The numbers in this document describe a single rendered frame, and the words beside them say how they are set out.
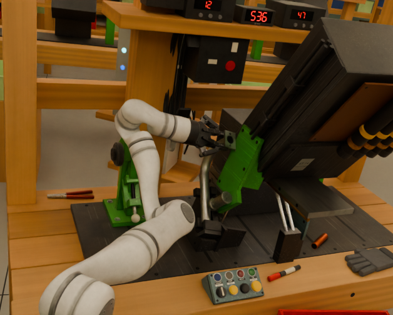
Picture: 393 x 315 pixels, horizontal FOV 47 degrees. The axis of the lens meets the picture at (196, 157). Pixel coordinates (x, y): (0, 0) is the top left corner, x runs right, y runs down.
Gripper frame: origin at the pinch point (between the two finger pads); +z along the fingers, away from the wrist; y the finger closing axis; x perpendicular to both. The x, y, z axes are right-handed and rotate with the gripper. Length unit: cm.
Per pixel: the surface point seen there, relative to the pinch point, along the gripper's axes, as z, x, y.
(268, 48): 419, 448, 448
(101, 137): 54, 280, 115
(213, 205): -0.4, 5.2, -19.4
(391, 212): 88, 7, -8
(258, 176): 8.7, -5.3, -11.2
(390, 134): 27.3, -38.0, -4.5
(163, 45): -20.0, 5.2, 30.0
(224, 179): 2.8, 3.8, -10.6
